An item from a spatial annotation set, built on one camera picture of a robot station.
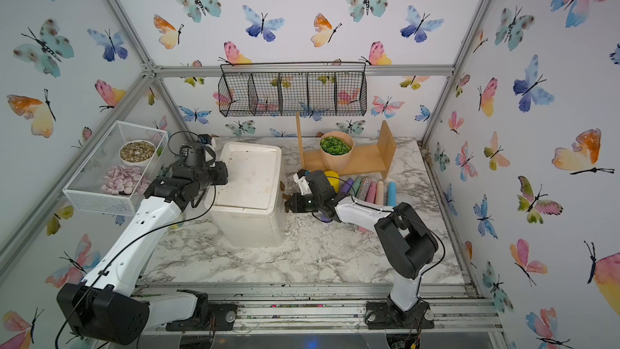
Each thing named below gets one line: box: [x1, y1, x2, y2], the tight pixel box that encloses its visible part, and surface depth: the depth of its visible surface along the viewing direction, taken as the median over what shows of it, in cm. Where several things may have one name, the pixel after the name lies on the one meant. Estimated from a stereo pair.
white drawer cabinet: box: [205, 141, 286, 248], surface depth 80 cm
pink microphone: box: [365, 180, 378, 204], surface depth 103 cm
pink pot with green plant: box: [319, 130, 356, 172], surface depth 95 cm
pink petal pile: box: [100, 165, 152, 195], surface depth 65 cm
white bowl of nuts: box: [118, 139, 156, 167], surface depth 73 cm
